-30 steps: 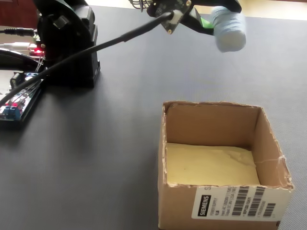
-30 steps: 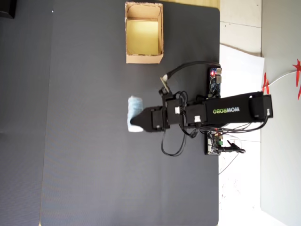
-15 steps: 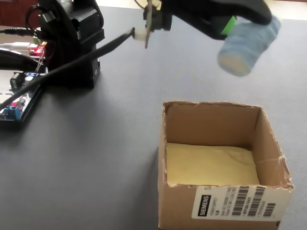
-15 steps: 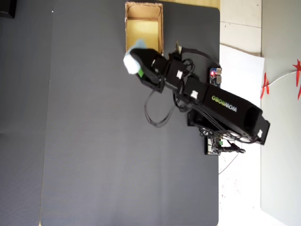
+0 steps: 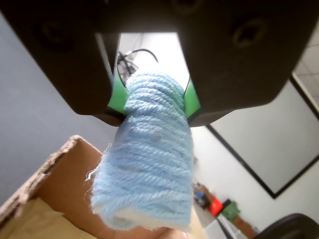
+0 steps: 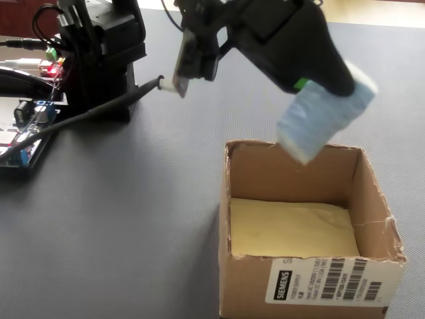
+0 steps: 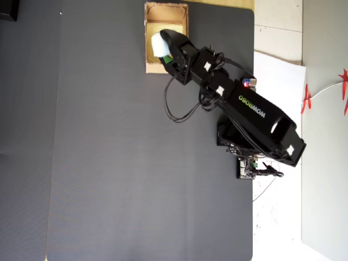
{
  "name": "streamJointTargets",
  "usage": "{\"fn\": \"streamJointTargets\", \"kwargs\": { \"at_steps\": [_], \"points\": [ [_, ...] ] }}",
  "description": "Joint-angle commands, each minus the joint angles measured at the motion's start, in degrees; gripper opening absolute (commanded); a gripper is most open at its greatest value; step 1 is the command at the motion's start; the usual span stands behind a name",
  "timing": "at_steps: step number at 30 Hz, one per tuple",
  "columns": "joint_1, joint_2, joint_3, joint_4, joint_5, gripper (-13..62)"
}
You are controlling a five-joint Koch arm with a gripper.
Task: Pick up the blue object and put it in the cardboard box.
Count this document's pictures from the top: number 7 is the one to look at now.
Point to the black box corner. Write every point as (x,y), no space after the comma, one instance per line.
(8,9)

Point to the red paper decoration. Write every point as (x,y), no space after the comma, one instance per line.
(306,98)
(344,89)

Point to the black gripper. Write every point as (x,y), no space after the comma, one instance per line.
(183,62)

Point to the dark gray table mat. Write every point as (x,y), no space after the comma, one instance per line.
(108,136)

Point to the white board panel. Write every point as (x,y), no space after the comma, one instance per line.
(326,190)

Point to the blue terminal control board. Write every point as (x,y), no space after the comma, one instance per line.
(248,83)

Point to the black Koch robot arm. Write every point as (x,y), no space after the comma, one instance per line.
(253,114)

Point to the open cardboard box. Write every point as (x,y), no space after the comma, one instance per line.
(155,68)

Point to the blue yarn foam block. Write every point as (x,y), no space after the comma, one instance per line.
(160,44)

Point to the white paper sheet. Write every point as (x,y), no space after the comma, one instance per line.
(277,217)

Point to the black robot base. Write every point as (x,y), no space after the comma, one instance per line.
(225,133)

